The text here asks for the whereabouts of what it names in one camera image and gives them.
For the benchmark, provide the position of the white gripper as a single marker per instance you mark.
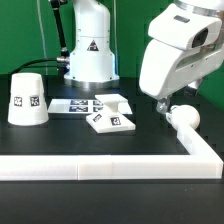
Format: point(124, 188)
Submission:
point(187, 44)

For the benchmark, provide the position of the white lamp bulb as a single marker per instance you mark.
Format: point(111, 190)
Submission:
point(183, 114)

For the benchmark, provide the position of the white lamp base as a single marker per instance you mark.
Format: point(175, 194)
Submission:
point(109, 118)

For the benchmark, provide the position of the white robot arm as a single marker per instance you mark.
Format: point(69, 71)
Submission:
point(92, 63)

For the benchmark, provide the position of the white lamp shade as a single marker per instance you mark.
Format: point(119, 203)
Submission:
point(27, 106)

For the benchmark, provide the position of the white L-shaped fence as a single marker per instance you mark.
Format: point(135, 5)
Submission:
point(71, 150)

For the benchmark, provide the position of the white marker sheet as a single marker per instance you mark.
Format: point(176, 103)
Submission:
point(74, 106)

